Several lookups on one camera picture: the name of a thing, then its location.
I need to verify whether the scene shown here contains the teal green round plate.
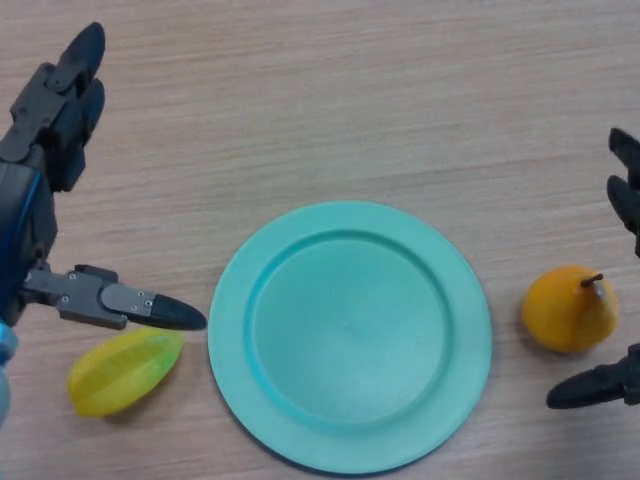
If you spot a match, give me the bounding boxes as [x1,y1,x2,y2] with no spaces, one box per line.
[207,200,494,475]

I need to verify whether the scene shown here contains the yellow orange pear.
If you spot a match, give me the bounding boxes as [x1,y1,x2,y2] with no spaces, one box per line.
[521,263,620,354]

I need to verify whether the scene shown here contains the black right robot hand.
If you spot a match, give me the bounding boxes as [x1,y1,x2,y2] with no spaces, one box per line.
[545,127,640,411]

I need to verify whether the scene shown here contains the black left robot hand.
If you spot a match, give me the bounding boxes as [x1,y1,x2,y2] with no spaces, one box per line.
[0,21,208,332]

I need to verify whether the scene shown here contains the yellow green starfruit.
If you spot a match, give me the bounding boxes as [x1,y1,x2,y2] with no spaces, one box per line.
[67,327,185,418]

